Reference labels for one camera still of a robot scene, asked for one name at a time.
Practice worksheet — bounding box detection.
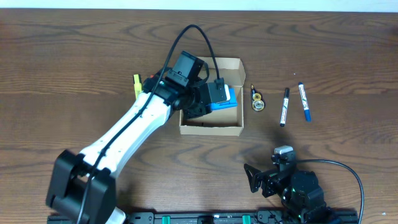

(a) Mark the blue plastic staple remover block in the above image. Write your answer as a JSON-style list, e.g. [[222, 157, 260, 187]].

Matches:
[[207, 88, 238, 111]]

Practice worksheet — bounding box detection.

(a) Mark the yellow highlighter pen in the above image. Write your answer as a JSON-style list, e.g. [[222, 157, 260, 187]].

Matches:
[[133, 74, 142, 98]]

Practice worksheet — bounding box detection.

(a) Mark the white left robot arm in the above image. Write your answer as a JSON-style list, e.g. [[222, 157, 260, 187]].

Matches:
[[45, 52, 209, 223]]

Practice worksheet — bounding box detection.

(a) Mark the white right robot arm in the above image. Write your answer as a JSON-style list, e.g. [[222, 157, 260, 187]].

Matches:
[[244, 162, 342, 223]]

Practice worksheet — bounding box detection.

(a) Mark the brown cardboard box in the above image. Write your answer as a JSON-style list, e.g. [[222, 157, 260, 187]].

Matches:
[[179, 57, 246, 136]]

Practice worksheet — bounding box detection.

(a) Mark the black whiteboard marker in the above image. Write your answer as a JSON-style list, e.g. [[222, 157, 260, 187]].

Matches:
[[280, 88, 290, 127]]

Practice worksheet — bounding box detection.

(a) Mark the blue whiteboard marker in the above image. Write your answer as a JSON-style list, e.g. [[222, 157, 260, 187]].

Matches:
[[298, 82, 312, 122]]

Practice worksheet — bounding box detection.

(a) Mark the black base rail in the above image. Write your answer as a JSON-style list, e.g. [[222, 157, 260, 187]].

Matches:
[[47, 210, 358, 224]]

